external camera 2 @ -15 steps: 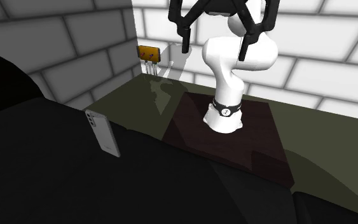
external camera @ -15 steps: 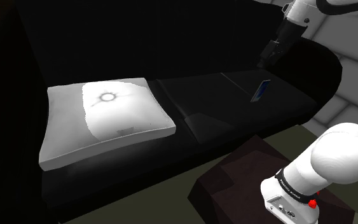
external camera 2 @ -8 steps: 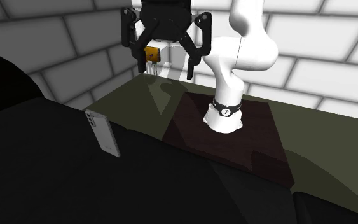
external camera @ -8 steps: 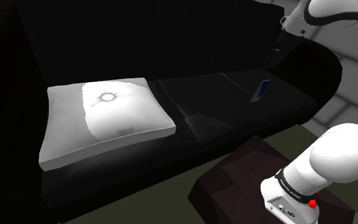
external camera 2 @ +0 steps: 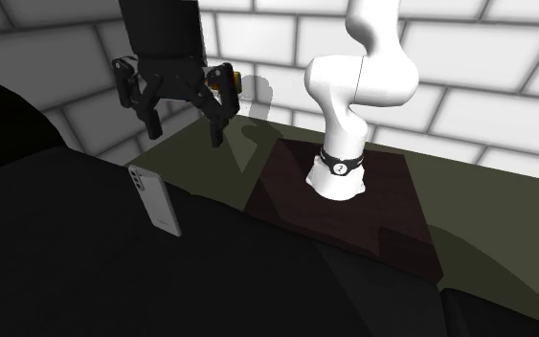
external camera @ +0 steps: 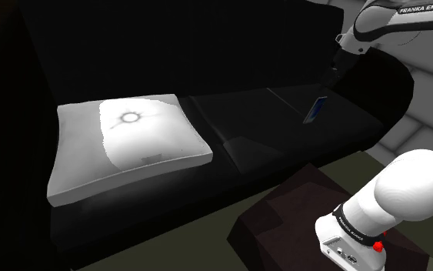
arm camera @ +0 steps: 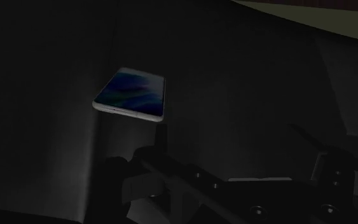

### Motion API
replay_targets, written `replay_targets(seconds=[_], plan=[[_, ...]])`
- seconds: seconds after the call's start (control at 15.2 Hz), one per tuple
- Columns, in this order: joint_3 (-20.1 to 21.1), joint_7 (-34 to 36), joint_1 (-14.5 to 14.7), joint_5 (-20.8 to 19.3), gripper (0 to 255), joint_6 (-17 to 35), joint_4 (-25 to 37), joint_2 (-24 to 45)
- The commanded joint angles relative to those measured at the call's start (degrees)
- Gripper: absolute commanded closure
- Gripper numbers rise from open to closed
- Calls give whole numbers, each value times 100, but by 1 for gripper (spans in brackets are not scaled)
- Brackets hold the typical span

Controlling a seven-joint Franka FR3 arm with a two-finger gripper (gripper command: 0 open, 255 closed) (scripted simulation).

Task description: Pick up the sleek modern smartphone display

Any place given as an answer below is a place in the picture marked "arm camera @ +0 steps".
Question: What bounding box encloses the silver phone with blue screen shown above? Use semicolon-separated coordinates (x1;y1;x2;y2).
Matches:
92;67;167;123

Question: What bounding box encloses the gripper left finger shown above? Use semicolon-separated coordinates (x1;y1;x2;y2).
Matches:
85;123;242;224

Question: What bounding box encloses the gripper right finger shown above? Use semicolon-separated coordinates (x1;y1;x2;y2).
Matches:
287;123;358;224

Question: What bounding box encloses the dark grey sofa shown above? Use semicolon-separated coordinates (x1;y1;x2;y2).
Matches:
0;0;358;224

